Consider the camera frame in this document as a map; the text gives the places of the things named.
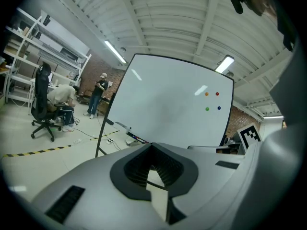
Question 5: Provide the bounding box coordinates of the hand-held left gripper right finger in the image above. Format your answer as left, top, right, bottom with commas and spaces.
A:
152, 143, 248, 230

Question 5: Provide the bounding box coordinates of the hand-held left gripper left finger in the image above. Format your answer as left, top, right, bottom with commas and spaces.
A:
32, 143, 154, 230

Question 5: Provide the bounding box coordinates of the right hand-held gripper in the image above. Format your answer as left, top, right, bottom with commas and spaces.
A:
188, 123, 262, 156

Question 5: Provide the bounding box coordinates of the whiteboard on black stand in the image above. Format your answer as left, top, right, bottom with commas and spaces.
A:
95, 53, 235, 158

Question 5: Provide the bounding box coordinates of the yellow black hazard tape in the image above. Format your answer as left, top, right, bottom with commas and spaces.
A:
90, 129, 120, 141
2, 144, 72, 158

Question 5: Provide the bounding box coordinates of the black platform trolley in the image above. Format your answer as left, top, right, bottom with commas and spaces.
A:
76, 90, 94, 105

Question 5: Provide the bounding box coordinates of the black office chair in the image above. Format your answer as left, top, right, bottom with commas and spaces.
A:
30, 62, 63, 143

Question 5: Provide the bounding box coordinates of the white metal shelf rack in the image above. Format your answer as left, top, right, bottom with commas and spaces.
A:
3, 7, 92, 105

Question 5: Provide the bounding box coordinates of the black chest harness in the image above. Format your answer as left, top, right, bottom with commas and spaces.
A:
275, 13, 297, 52

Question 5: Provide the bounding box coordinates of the person's head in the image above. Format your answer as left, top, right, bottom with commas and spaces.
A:
247, 0, 280, 19

